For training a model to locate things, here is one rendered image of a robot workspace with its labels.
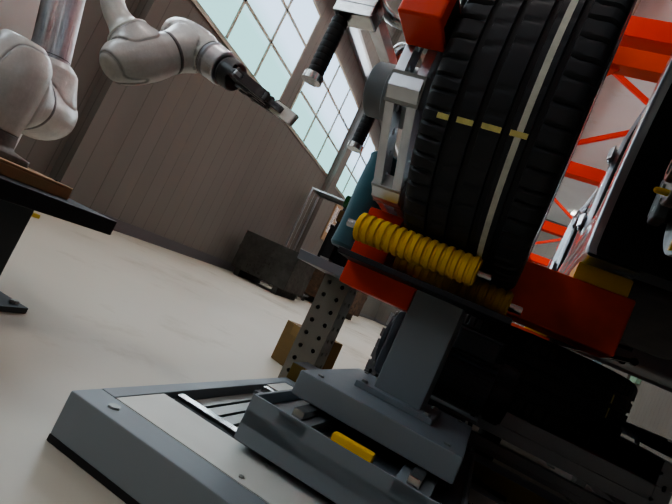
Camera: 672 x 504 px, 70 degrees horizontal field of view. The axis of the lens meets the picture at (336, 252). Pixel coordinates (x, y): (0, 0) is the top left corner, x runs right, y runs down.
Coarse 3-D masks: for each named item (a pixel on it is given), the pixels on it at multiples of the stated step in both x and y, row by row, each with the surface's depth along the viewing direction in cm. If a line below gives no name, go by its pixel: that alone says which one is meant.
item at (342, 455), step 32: (256, 416) 77; (288, 416) 75; (320, 416) 83; (256, 448) 76; (288, 448) 74; (320, 448) 73; (352, 448) 71; (384, 448) 90; (320, 480) 72; (352, 480) 70; (384, 480) 69; (416, 480) 69
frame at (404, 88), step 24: (408, 48) 84; (408, 72) 83; (432, 72) 84; (408, 96) 83; (384, 120) 87; (408, 120) 85; (384, 144) 90; (408, 144) 87; (384, 168) 93; (408, 168) 92; (384, 192) 95
